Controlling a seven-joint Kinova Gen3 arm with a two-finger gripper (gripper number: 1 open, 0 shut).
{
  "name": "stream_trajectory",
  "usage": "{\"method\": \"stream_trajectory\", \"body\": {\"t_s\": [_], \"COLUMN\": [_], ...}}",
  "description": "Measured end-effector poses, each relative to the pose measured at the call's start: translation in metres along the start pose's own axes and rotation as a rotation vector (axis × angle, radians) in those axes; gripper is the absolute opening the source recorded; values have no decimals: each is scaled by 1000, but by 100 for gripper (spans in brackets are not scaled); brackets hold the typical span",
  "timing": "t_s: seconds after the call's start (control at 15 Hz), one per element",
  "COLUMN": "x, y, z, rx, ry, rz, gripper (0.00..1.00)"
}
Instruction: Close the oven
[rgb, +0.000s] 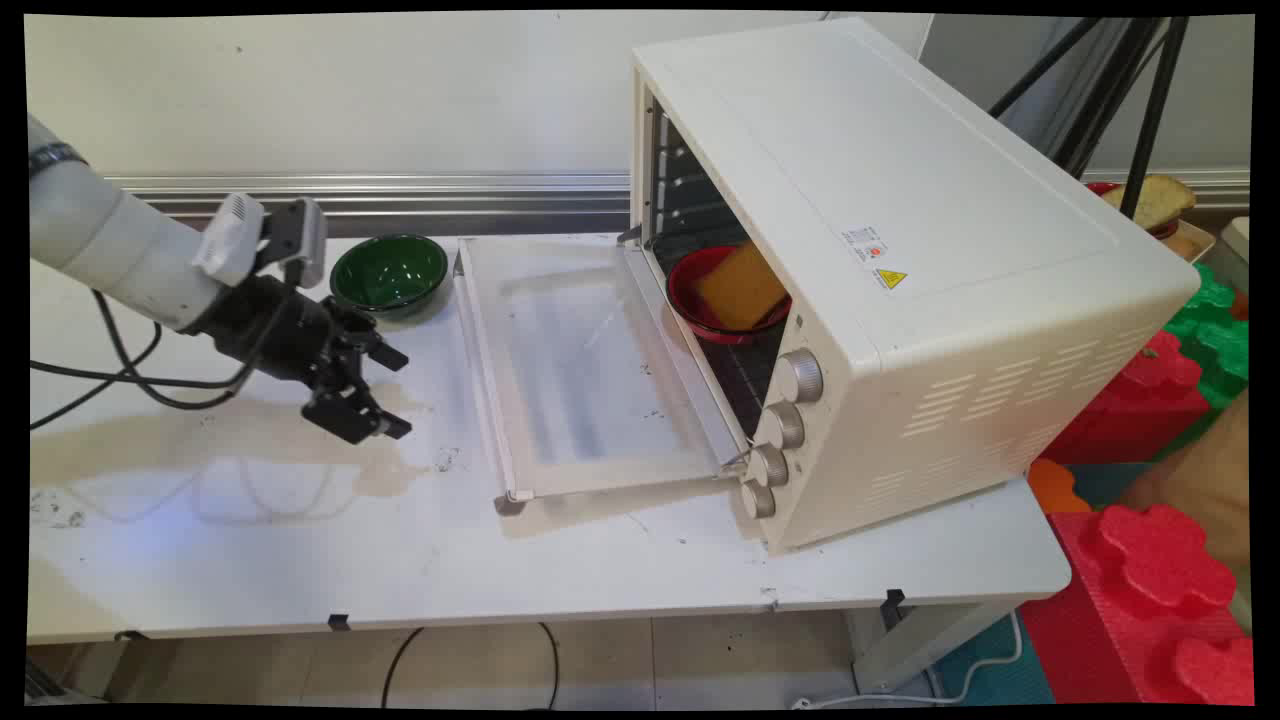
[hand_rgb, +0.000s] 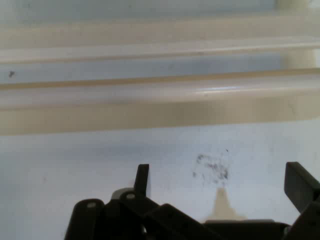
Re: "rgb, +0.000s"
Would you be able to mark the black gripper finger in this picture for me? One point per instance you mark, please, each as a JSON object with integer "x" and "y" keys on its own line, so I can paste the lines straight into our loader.
{"x": 378, "y": 343}
{"x": 355, "y": 412}

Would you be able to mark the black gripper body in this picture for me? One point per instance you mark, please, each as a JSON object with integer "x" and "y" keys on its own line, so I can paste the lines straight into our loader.
{"x": 275, "y": 335}

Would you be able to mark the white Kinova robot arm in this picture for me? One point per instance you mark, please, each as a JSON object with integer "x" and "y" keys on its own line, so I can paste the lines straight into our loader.
{"x": 95, "y": 240}

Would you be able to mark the green ceramic bowl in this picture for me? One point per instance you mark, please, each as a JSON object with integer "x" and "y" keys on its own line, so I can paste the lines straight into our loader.
{"x": 388, "y": 274}

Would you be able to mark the glass oven door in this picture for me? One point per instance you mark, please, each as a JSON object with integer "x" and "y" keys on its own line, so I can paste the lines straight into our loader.
{"x": 585, "y": 370}

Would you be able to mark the red bowl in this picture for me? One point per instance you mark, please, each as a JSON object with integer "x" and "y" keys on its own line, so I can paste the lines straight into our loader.
{"x": 700, "y": 300}

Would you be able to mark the yellow sponge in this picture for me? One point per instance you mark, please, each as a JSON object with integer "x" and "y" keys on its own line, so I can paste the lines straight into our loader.
{"x": 742, "y": 288}

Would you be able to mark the cream toaster oven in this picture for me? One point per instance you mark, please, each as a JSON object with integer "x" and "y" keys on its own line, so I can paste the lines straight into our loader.
{"x": 900, "y": 270}

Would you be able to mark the orange foam puzzle mat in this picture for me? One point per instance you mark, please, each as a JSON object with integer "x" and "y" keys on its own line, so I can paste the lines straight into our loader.
{"x": 1058, "y": 487}

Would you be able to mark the black tripod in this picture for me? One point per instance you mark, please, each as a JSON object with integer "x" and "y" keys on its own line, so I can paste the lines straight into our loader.
{"x": 1110, "y": 90}

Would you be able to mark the bread slice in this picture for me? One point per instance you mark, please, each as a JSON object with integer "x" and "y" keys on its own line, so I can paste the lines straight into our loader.
{"x": 1152, "y": 198}

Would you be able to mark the white tray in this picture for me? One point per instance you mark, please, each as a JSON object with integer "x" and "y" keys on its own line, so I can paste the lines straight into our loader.
{"x": 1190, "y": 240}

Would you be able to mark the green foam puzzle mat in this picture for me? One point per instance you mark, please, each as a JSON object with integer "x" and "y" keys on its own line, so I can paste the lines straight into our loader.
{"x": 1215, "y": 330}

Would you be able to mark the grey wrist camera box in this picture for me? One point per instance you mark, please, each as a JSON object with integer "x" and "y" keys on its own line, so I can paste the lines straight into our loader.
{"x": 275, "y": 235}

